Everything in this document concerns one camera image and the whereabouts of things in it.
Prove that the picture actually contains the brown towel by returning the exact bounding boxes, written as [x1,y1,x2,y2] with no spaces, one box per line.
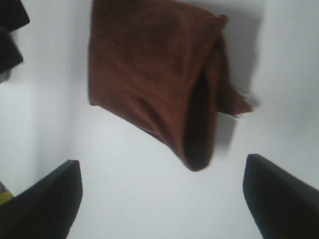
[88,0,252,171]

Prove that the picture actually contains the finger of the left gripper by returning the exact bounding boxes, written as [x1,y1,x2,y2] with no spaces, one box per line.
[0,0,30,31]
[0,27,23,74]

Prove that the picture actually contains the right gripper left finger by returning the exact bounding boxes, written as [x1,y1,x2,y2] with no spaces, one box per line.
[0,160,83,239]

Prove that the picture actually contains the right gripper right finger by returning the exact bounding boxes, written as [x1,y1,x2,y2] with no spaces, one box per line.
[243,154,319,239]

